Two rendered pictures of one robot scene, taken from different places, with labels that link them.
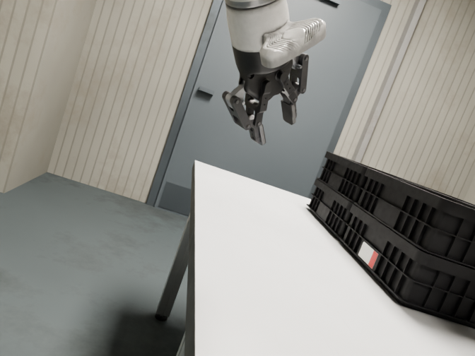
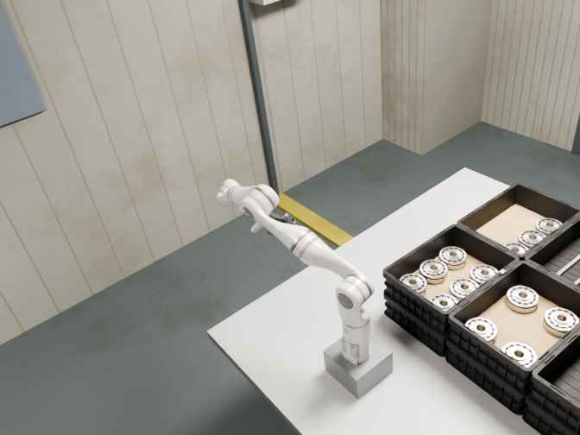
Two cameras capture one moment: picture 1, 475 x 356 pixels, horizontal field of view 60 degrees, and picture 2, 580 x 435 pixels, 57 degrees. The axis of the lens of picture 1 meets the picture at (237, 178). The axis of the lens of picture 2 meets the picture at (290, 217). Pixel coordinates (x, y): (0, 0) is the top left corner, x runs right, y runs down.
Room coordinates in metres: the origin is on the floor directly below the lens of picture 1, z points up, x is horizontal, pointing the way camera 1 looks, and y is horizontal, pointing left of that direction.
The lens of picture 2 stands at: (-0.07, -1.57, 2.27)
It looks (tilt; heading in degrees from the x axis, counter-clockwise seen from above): 36 degrees down; 66
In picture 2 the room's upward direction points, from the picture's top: 9 degrees counter-clockwise
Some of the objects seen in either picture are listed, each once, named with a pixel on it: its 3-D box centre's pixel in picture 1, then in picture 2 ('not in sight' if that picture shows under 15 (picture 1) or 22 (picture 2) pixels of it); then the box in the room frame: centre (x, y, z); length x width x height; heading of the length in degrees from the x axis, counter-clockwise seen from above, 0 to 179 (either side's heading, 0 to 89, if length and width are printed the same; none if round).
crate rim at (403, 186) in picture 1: (451, 204); (450, 267); (0.99, -0.50, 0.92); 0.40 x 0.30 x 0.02; 7
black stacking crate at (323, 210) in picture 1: (363, 218); not in sight; (1.39, -0.45, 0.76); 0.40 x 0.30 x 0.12; 7
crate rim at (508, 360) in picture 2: not in sight; (524, 312); (1.03, -0.80, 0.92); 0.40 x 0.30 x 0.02; 7
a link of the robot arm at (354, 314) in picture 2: not in sight; (354, 301); (0.55, -0.55, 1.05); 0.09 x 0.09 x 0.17; 20
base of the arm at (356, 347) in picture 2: not in sight; (356, 335); (0.55, -0.55, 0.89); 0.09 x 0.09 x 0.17; 17
